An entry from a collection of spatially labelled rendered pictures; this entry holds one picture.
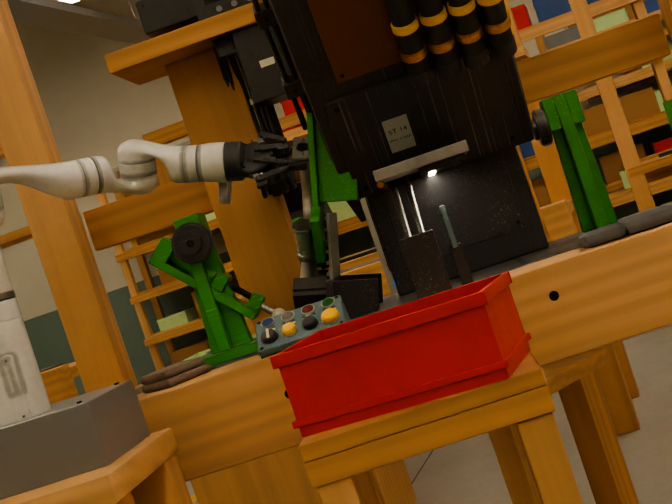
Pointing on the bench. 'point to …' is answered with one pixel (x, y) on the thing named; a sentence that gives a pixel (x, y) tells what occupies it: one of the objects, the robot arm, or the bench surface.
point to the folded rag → (174, 374)
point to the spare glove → (627, 227)
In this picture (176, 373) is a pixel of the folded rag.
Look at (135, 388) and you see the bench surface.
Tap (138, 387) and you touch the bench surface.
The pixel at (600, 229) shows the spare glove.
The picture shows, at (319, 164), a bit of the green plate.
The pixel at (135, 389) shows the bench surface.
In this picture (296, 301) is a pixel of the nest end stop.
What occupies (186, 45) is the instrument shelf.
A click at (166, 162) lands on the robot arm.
